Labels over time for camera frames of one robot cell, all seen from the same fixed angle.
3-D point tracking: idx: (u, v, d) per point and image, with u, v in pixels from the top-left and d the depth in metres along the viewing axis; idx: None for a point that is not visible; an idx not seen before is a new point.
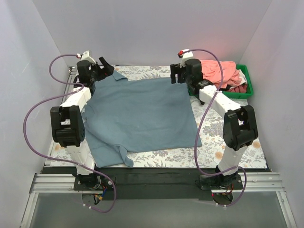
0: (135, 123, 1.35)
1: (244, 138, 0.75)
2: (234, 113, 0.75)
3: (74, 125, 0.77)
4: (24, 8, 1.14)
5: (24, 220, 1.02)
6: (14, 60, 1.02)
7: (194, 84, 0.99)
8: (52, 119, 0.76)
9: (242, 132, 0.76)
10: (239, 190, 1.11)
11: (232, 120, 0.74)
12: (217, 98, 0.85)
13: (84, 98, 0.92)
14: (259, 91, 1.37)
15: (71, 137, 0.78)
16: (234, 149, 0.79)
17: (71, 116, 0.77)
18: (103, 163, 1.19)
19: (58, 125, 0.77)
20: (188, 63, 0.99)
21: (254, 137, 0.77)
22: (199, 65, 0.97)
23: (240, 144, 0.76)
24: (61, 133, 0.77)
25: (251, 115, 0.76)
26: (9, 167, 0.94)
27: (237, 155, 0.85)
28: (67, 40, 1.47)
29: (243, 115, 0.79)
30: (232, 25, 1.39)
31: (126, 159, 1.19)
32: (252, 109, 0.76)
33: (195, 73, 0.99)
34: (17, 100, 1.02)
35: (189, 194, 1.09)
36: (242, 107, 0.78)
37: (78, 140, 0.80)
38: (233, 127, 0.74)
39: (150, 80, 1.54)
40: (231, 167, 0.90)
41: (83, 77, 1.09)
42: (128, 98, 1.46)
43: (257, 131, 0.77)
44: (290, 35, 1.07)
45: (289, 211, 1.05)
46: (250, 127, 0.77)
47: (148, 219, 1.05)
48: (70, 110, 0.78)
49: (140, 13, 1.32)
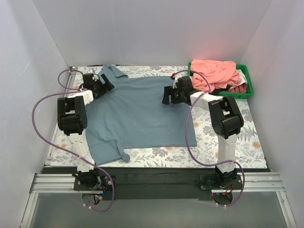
0: (134, 122, 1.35)
1: (229, 124, 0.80)
2: (216, 101, 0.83)
3: (78, 112, 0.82)
4: (25, 7, 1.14)
5: (25, 220, 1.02)
6: (15, 60, 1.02)
7: (187, 94, 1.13)
8: (59, 108, 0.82)
9: (227, 119, 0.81)
10: (238, 190, 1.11)
11: (214, 108, 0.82)
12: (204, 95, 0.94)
13: (88, 98, 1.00)
14: (259, 92, 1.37)
15: (75, 124, 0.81)
16: (225, 137, 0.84)
17: (76, 105, 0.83)
18: (100, 159, 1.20)
19: (63, 113, 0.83)
20: (179, 78, 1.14)
21: (240, 122, 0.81)
22: (188, 79, 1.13)
23: (227, 130, 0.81)
24: (66, 119, 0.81)
25: (232, 103, 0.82)
26: (9, 167, 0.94)
27: (229, 144, 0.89)
28: (67, 40, 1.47)
29: (227, 105, 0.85)
30: (233, 25, 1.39)
31: (123, 154, 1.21)
32: (233, 98, 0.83)
33: (186, 86, 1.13)
34: (17, 100, 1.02)
35: (190, 194, 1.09)
36: (223, 97, 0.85)
37: (81, 127, 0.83)
38: (216, 113, 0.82)
39: (149, 78, 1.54)
40: (227, 160, 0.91)
41: (87, 85, 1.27)
42: (128, 95, 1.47)
43: (242, 118, 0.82)
44: (291, 35, 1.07)
45: (289, 211, 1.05)
46: (234, 113, 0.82)
47: (147, 219, 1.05)
48: (75, 99, 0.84)
49: (140, 13, 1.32)
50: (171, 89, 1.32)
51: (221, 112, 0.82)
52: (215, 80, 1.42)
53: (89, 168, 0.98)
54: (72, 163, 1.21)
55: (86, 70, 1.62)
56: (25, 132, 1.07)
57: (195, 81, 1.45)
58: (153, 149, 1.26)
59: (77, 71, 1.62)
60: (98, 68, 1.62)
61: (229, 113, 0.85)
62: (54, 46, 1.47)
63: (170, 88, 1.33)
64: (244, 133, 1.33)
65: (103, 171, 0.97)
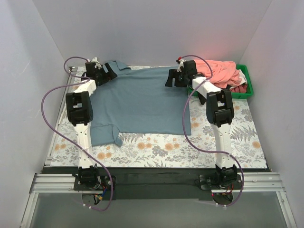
0: (132, 111, 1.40)
1: (222, 114, 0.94)
2: (214, 94, 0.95)
3: (84, 106, 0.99)
4: (24, 7, 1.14)
5: (24, 220, 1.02)
6: (15, 60, 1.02)
7: (190, 77, 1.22)
8: (68, 102, 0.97)
9: (220, 111, 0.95)
10: (238, 190, 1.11)
11: (211, 99, 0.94)
12: (205, 84, 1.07)
13: (91, 89, 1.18)
14: (259, 91, 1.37)
15: (83, 116, 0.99)
16: (217, 125, 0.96)
17: (83, 99, 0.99)
18: (97, 142, 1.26)
19: (71, 107, 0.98)
20: (184, 61, 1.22)
21: (231, 114, 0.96)
22: (193, 62, 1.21)
23: (219, 119, 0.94)
24: (74, 113, 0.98)
25: (228, 97, 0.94)
26: (9, 167, 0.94)
27: (223, 133, 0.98)
28: (67, 40, 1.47)
29: (223, 98, 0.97)
30: (233, 25, 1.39)
31: (117, 138, 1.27)
32: (230, 92, 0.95)
33: (190, 69, 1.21)
34: (16, 100, 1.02)
35: (189, 194, 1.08)
36: (222, 90, 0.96)
37: (88, 119, 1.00)
38: (213, 103, 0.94)
39: (151, 69, 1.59)
40: (224, 151, 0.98)
41: (90, 73, 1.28)
42: (128, 83, 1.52)
43: (233, 110, 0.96)
44: (291, 35, 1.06)
45: (289, 211, 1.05)
46: (228, 107, 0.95)
47: (148, 219, 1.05)
48: (81, 95, 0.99)
49: (140, 13, 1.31)
50: (175, 71, 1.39)
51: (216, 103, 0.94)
52: (215, 80, 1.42)
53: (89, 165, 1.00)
54: (72, 163, 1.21)
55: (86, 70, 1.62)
56: (25, 132, 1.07)
57: None
58: (153, 149, 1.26)
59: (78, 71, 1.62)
60: None
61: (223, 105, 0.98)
62: (54, 46, 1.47)
63: (174, 71, 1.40)
64: (244, 133, 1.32)
65: (106, 170, 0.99)
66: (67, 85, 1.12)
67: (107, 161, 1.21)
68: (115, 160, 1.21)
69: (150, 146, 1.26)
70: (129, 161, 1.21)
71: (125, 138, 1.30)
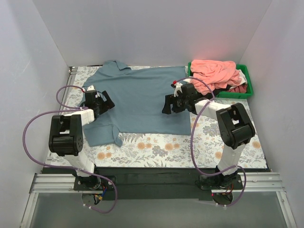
0: (132, 110, 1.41)
1: (240, 133, 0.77)
2: (225, 110, 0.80)
3: (72, 133, 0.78)
4: (24, 7, 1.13)
5: (24, 220, 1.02)
6: (14, 60, 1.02)
7: (191, 102, 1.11)
8: (53, 127, 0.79)
9: (238, 129, 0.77)
10: (239, 190, 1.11)
11: (222, 117, 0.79)
12: (210, 104, 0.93)
13: (87, 118, 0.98)
14: (259, 92, 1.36)
15: (68, 146, 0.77)
16: (234, 147, 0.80)
17: (72, 124, 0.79)
18: (97, 142, 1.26)
19: (57, 133, 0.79)
20: (183, 87, 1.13)
21: (251, 132, 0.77)
22: (192, 87, 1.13)
23: (238, 139, 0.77)
24: (58, 141, 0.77)
25: (242, 111, 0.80)
26: (8, 167, 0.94)
27: (236, 152, 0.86)
28: (67, 40, 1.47)
29: (235, 114, 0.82)
30: (233, 25, 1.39)
31: (117, 138, 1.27)
32: (242, 106, 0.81)
33: (190, 93, 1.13)
34: (16, 100, 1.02)
35: (189, 194, 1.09)
36: (232, 105, 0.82)
37: (75, 149, 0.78)
38: (226, 122, 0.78)
39: (151, 69, 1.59)
40: (231, 166, 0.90)
41: (89, 103, 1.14)
42: (129, 84, 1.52)
43: (253, 127, 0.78)
44: (291, 35, 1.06)
45: (289, 211, 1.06)
46: (245, 122, 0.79)
47: (148, 219, 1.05)
48: (71, 119, 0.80)
49: (139, 13, 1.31)
50: (172, 97, 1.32)
51: (231, 120, 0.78)
52: (215, 80, 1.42)
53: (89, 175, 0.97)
54: None
55: (86, 70, 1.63)
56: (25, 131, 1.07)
57: (195, 81, 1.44)
58: (153, 149, 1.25)
59: (77, 71, 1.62)
60: (97, 68, 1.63)
61: (239, 122, 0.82)
62: (54, 46, 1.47)
63: (171, 96, 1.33)
64: None
65: (105, 178, 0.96)
66: (57, 112, 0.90)
67: (107, 162, 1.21)
68: (115, 160, 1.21)
69: (150, 146, 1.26)
70: (129, 161, 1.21)
71: (125, 138, 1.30)
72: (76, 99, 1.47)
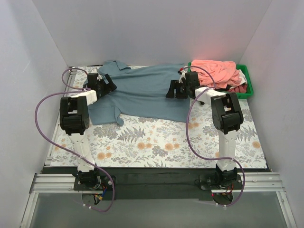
0: (133, 109, 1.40)
1: (229, 120, 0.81)
2: (218, 97, 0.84)
3: (80, 111, 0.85)
4: (24, 7, 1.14)
5: (24, 221, 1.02)
6: (14, 60, 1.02)
7: (192, 88, 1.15)
8: (61, 108, 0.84)
9: (228, 115, 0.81)
10: (238, 190, 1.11)
11: (215, 101, 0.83)
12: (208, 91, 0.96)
13: (91, 99, 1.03)
14: (259, 92, 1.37)
15: (78, 124, 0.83)
16: (224, 132, 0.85)
17: (80, 104, 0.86)
18: (99, 120, 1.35)
19: (66, 112, 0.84)
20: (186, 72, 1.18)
21: (239, 119, 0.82)
22: (195, 74, 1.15)
23: (227, 125, 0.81)
24: (67, 119, 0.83)
25: (234, 99, 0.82)
26: (9, 167, 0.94)
27: (229, 140, 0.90)
28: (67, 40, 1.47)
29: (229, 102, 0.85)
30: (233, 26, 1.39)
31: (118, 118, 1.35)
32: (235, 93, 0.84)
33: (193, 80, 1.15)
34: (16, 100, 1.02)
35: (189, 194, 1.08)
36: (226, 93, 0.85)
37: (83, 127, 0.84)
38: (218, 108, 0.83)
39: (151, 68, 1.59)
40: (227, 157, 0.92)
41: (91, 85, 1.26)
42: (129, 83, 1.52)
43: (242, 114, 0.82)
44: (291, 35, 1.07)
45: (289, 211, 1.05)
46: (235, 109, 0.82)
47: (148, 219, 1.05)
48: (79, 100, 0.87)
49: (139, 13, 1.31)
50: (177, 83, 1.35)
51: (222, 107, 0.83)
52: (215, 80, 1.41)
53: (89, 168, 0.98)
54: (72, 163, 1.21)
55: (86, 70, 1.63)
56: (25, 131, 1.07)
57: None
58: (153, 149, 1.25)
59: (77, 71, 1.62)
60: (97, 68, 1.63)
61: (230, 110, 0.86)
62: (54, 46, 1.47)
63: (175, 82, 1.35)
64: (244, 133, 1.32)
65: (103, 171, 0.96)
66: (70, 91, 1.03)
67: (107, 161, 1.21)
68: (115, 160, 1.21)
69: (150, 146, 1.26)
70: (129, 161, 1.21)
71: (125, 138, 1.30)
72: None
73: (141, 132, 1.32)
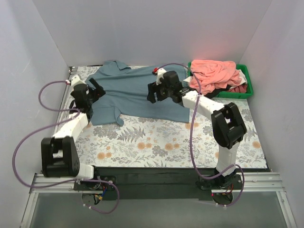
0: (133, 110, 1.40)
1: (233, 135, 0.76)
2: (220, 112, 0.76)
3: (66, 158, 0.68)
4: (24, 7, 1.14)
5: (24, 220, 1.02)
6: (14, 60, 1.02)
7: (176, 92, 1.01)
8: (42, 153, 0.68)
9: (232, 130, 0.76)
10: (237, 190, 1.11)
11: (218, 120, 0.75)
12: (201, 101, 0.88)
13: (80, 127, 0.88)
14: (259, 92, 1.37)
15: (64, 171, 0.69)
16: (229, 147, 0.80)
17: (64, 149, 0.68)
18: (100, 121, 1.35)
19: (48, 160, 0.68)
20: (165, 76, 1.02)
21: (242, 130, 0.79)
22: (175, 76, 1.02)
23: (232, 141, 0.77)
24: (52, 170, 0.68)
25: (236, 111, 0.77)
26: (9, 167, 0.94)
27: (232, 152, 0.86)
28: (67, 40, 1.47)
29: (228, 113, 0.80)
30: (232, 26, 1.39)
31: (118, 118, 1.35)
32: (235, 105, 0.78)
33: (174, 83, 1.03)
34: (16, 100, 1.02)
35: (189, 194, 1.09)
36: (225, 105, 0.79)
37: (71, 175, 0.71)
38: (222, 126, 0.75)
39: (152, 68, 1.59)
40: (230, 165, 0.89)
41: (80, 102, 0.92)
42: (129, 83, 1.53)
43: (244, 125, 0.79)
44: (291, 35, 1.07)
45: (289, 211, 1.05)
46: (238, 122, 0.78)
47: (148, 219, 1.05)
48: (63, 144, 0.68)
49: (139, 13, 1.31)
50: (155, 86, 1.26)
51: (225, 124, 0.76)
52: (215, 80, 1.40)
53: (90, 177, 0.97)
54: None
55: (86, 70, 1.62)
56: (25, 131, 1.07)
57: (195, 81, 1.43)
58: (153, 149, 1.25)
59: (77, 71, 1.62)
60: (97, 68, 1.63)
61: (230, 121, 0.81)
62: (54, 46, 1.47)
63: (153, 85, 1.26)
64: (244, 133, 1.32)
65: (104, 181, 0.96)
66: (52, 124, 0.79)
67: (107, 161, 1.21)
68: (115, 159, 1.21)
69: (150, 146, 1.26)
70: (129, 161, 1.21)
71: (125, 138, 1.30)
72: None
73: (141, 132, 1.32)
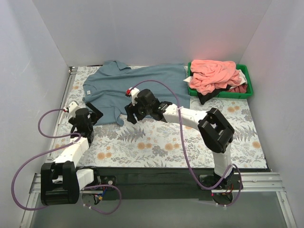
0: None
1: (224, 138, 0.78)
2: (206, 121, 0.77)
3: (66, 185, 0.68)
4: (24, 7, 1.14)
5: (24, 220, 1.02)
6: (14, 60, 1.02)
7: (156, 110, 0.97)
8: (44, 178, 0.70)
9: (222, 134, 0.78)
10: (236, 190, 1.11)
11: (206, 128, 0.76)
12: (183, 114, 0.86)
13: (81, 150, 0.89)
14: (259, 92, 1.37)
15: (63, 198, 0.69)
16: (223, 151, 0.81)
17: (64, 175, 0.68)
18: (100, 121, 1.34)
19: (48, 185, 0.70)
20: (140, 97, 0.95)
21: (231, 131, 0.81)
22: (149, 94, 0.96)
23: (225, 144, 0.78)
24: (51, 194, 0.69)
25: (219, 115, 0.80)
26: (9, 167, 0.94)
27: (227, 154, 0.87)
28: (67, 40, 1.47)
29: (213, 118, 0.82)
30: (232, 26, 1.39)
31: (118, 118, 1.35)
32: (217, 109, 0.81)
33: (151, 101, 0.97)
34: (16, 100, 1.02)
35: (189, 194, 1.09)
36: (208, 112, 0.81)
37: (71, 201, 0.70)
38: (211, 134, 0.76)
39: (151, 68, 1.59)
40: (228, 166, 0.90)
41: (82, 126, 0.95)
42: (129, 83, 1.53)
43: (231, 126, 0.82)
44: (291, 35, 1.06)
45: (289, 211, 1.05)
46: (224, 125, 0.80)
47: (148, 220, 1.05)
48: (63, 169, 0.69)
49: (139, 13, 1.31)
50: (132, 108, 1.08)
51: (213, 130, 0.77)
52: (215, 80, 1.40)
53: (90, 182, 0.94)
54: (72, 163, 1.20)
55: (86, 70, 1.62)
56: (24, 131, 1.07)
57: (195, 81, 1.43)
58: (153, 149, 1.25)
59: (77, 71, 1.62)
60: (97, 68, 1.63)
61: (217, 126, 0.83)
62: (54, 46, 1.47)
63: (130, 106, 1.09)
64: (244, 133, 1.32)
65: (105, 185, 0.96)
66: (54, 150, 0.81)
67: (107, 161, 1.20)
68: (115, 160, 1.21)
69: (150, 147, 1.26)
70: (129, 161, 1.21)
71: (125, 138, 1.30)
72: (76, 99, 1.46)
73: (141, 132, 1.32)
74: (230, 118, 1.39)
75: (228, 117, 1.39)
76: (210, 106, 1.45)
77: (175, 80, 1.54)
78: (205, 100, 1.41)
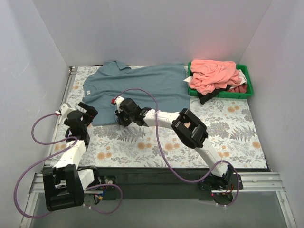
0: None
1: (197, 135, 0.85)
2: (178, 121, 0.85)
3: (70, 188, 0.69)
4: (25, 7, 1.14)
5: (24, 220, 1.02)
6: (14, 60, 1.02)
7: (138, 117, 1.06)
8: (46, 185, 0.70)
9: (194, 131, 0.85)
10: (234, 190, 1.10)
11: (178, 127, 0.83)
12: (159, 116, 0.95)
13: (80, 152, 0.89)
14: (259, 92, 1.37)
15: (69, 202, 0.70)
16: (200, 147, 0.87)
17: (68, 179, 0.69)
18: (100, 121, 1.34)
19: (51, 191, 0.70)
20: (122, 105, 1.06)
21: (203, 127, 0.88)
22: (131, 102, 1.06)
23: (199, 140, 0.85)
24: (56, 199, 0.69)
25: (190, 114, 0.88)
26: (9, 166, 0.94)
27: (208, 149, 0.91)
28: (67, 40, 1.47)
29: (185, 118, 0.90)
30: (233, 26, 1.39)
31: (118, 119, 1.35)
32: (188, 110, 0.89)
33: (133, 109, 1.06)
34: (16, 100, 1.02)
35: (189, 194, 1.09)
36: (181, 112, 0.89)
37: (76, 204, 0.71)
38: (184, 132, 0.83)
39: (152, 68, 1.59)
40: (217, 162, 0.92)
41: (76, 129, 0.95)
42: (129, 83, 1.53)
43: (203, 122, 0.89)
44: (291, 35, 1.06)
45: (289, 211, 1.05)
46: (196, 123, 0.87)
47: (148, 220, 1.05)
48: (66, 174, 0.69)
49: (139, 13, 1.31)
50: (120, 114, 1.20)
51: (186, 128, 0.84)
52: (215, 80, 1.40)
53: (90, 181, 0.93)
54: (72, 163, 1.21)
55: (86, 70, 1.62)
56: (25, 131, 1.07)
57: (195, 81, 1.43)
58: (153, 149, 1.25)
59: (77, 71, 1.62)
60: (97, 68, 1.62)
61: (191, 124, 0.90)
62: (54, 46, 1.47)
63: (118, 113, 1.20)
64: (244, 133, 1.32)
65: (106, 184, 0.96)
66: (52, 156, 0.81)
67: (107, 161, 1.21)
68: (115, 159, 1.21)
69: (150, 146, 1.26)
70: (129, 161, 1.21)
71: (125, 138, 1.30)
72: (76, 99, 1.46)
73: (141, 132, 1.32)
74: (229, 118, 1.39)
75: (228, 117, 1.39)
76: (211, 106, 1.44)
77: (175, 80, 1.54)
78: (205, 100, 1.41)
